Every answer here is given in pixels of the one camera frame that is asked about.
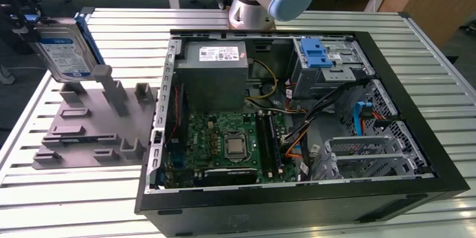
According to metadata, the grey power supply unit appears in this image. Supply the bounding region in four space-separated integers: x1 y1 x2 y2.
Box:
175 40 250 115

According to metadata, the metal disk bay cage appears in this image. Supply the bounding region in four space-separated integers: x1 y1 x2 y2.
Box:
314 134 436 182

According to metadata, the orange red power wire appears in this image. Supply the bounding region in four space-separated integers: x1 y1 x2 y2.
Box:
366 112 402 127

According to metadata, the black graphics card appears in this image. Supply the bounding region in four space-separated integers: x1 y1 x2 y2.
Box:
192 167 260 187

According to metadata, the hard disk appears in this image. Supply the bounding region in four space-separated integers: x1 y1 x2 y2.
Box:
23 12 107 83

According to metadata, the orange data wire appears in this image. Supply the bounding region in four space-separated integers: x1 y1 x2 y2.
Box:
286 140 306 161

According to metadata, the grey stand foot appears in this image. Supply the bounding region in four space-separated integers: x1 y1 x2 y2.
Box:
0 65 16 85

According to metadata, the yellow wire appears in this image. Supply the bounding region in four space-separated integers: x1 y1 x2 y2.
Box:
244 59 280 101

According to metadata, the black CPU socket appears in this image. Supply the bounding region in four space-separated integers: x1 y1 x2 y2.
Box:
222 130 255 166

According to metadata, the metal optical drive cage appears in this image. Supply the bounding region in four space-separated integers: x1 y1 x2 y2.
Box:
290 36 376 99

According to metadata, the grey parts rack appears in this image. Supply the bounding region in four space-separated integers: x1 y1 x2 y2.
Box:
31 64 158 171

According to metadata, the blue data wire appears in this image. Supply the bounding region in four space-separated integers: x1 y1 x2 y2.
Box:
352 100 375 138

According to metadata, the green motherboard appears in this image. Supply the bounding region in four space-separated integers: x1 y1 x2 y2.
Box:
163 111 299 188

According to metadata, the silver CPU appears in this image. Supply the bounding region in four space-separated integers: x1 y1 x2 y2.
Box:
224 138 247 158

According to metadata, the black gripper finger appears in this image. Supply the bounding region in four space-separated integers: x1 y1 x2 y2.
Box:
7 6 42 43

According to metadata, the black RAM slot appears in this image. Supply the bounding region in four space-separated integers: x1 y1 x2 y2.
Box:
256 111 272 174

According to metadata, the wooden cabinet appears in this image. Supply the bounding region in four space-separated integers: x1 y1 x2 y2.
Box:
382 0 476 48

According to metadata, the black cable bundle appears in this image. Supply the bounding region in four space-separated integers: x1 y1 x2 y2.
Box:
284 80 358 144

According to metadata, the blue plastic drive latch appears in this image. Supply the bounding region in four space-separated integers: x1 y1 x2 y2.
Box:
300 38 334 69

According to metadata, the RAM stick in motherboard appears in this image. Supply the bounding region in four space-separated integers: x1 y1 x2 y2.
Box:
268 114 284 173

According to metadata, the black open PC case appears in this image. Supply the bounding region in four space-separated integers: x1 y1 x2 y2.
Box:
134 28 471 237

